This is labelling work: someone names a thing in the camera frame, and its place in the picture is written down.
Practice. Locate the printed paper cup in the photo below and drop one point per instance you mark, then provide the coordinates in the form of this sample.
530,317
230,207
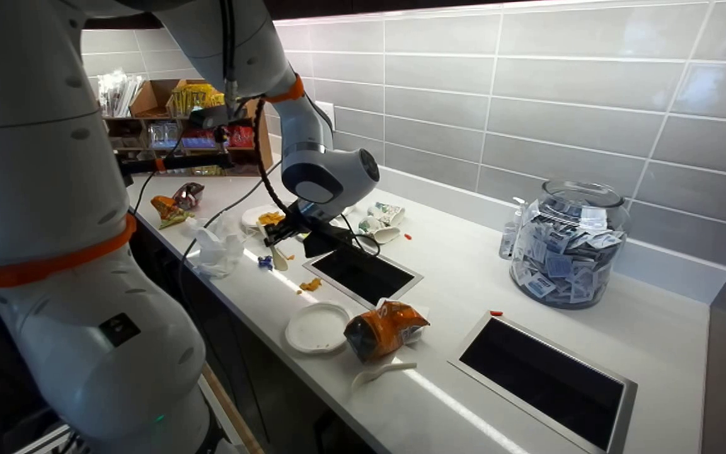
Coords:
375,228
390,210

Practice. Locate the dark base cabinet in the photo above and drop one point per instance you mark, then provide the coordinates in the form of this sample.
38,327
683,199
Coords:
289,404

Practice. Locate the white plastic bag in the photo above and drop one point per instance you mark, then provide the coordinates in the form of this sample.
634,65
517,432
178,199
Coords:
118,91

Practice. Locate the dark red snack wrapper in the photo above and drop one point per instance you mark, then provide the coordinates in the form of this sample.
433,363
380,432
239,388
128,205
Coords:
189,196

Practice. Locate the large orange crisp piece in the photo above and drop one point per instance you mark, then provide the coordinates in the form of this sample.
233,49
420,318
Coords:
312,286

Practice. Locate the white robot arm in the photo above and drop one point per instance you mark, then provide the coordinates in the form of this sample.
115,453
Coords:
43,167

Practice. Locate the blue torn wrapper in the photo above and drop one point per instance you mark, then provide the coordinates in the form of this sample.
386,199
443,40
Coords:
266,263

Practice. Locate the wooden organizer shelf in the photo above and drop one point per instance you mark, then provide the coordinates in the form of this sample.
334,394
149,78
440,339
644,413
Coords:
188,139

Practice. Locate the small clear plastic bottle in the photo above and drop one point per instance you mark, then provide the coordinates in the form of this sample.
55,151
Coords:
513,231

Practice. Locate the wooden board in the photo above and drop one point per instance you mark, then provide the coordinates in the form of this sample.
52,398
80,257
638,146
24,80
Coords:
233,413

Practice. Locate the open cardboard box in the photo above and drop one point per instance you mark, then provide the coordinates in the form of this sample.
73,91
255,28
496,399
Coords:
153,100

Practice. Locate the orange snack wrapper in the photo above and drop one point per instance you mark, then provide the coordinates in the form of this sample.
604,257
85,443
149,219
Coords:
168,210

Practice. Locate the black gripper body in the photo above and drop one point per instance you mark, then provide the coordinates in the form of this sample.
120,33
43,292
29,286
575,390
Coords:
314,224

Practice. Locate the white wall outlet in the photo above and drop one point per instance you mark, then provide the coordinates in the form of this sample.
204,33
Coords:
325,115

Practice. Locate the glass jar with sachets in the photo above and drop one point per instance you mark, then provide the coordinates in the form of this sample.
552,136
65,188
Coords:
565,254

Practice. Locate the steel framed countertop opening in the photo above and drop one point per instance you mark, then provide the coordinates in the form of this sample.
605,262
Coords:
547,380
366,273

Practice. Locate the yellow snack bag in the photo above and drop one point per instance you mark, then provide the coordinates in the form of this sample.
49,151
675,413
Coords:
198,96

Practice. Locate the orange chips bag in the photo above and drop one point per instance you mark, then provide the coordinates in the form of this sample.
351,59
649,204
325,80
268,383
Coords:
385,330

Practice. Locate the orange crisps pile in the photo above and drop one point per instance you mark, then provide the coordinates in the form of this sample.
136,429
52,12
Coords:
270,219

